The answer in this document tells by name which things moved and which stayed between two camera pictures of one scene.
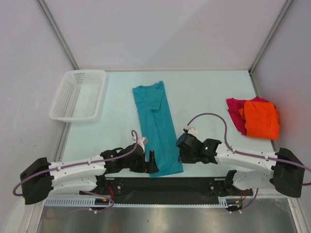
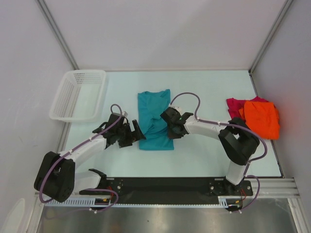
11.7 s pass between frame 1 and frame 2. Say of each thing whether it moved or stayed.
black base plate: stayed
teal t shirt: moved
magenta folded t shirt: stayed
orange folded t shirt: stayed
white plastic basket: stayed
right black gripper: moved
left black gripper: moved
